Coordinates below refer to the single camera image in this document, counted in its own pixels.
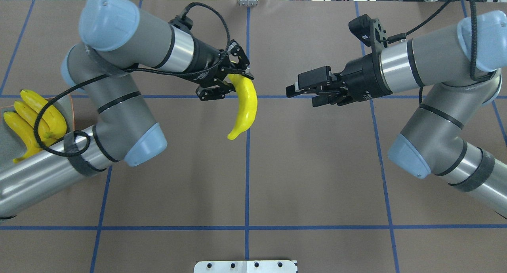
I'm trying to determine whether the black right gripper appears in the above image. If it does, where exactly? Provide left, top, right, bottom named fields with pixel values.
left=286, top=54, right=393, bottom=107

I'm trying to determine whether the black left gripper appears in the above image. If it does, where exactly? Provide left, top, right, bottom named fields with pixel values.
left=190, top=38, right=255, bottom=101

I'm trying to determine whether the yellow banana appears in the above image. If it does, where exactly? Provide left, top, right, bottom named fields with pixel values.
left=14, top=100, right=58, bottom=146
left=227, top=74, right=258, bottom=141
left=3, top=112, right=43, bottom=164
left=20, top=89, right=67, bottom=139

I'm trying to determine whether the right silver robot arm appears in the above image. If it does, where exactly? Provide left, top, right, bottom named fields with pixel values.
left=286, top=10, right=506, bottom=217

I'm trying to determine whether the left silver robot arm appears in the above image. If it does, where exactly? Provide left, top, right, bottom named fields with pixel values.
left=1, top=0, right=258, bottom=222

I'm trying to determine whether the blue square ceramic plate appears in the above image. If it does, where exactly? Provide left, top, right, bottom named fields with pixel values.
left=0, top=95, right=75, bottom=168

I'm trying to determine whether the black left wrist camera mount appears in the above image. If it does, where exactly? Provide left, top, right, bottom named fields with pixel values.
left=168, top=15, right=194, bottom=34

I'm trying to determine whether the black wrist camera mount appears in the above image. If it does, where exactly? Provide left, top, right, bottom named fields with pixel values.
left=348, top=14, right=388, bottom=55
left=168, top=15, right=194, bottom=34

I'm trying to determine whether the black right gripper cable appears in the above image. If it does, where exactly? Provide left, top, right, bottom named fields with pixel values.
left=388, top=0, right=499, bottom=83

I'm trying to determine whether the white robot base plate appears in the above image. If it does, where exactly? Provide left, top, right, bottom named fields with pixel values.
left=193, top=260, right=298, bottom=273

